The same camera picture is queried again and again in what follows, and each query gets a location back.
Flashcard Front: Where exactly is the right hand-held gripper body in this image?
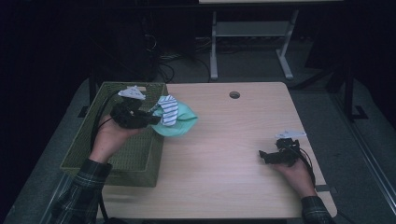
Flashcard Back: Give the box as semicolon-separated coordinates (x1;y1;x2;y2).
274;130;307;167

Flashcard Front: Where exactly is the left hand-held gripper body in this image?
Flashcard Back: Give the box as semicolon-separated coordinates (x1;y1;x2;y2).
110;85;148;129

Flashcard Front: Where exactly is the mint green baby garment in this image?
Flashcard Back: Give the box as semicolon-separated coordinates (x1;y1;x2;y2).
149;94;199;138

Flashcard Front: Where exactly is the green woven basket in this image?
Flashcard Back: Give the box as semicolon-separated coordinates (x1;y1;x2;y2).
59;81;169;189

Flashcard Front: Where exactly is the person's right hand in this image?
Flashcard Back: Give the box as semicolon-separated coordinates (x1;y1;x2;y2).
272;159;317;199

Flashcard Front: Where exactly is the person's left hand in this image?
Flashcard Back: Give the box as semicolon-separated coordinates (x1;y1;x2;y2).
89;116;144;164

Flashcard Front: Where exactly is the black metal stand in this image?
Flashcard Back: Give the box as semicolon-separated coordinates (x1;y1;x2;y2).
295;62;370;123

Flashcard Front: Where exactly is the white metal stand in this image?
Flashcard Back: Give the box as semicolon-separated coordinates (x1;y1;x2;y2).
208;8;300;81

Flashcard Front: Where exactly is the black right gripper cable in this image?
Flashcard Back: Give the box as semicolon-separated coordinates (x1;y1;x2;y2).
291;147;318;189

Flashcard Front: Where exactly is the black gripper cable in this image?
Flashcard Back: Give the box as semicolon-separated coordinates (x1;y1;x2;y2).
291;147;318;189
90;91;120;222

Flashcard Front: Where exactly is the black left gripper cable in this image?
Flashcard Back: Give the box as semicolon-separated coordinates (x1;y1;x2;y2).
90;91;120;222

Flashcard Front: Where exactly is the bundle of floor cables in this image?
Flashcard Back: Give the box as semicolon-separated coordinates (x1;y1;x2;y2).
148;32;213;84

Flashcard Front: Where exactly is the metal floor rail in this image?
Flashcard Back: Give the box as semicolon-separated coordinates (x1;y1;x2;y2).
330;92;396;216
38;173;78;224

